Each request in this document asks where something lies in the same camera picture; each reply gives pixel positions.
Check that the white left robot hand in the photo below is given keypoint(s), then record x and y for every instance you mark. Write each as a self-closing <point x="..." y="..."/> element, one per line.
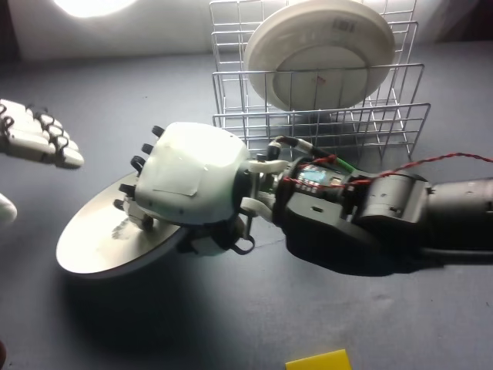
<point x="27" y="131"/>

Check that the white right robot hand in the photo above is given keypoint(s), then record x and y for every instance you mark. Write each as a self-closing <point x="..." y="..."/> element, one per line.
<point x="192" y="173"/>

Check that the black plate with white inside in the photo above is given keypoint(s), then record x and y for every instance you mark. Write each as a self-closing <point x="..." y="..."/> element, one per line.
<point x="96" y="239"/>

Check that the brown round disc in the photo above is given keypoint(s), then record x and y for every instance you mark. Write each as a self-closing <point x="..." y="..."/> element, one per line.
<point x="3" y="345"/>

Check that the yellow block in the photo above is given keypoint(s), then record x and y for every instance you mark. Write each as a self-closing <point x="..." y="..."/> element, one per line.
<point x="319" y="356"/>

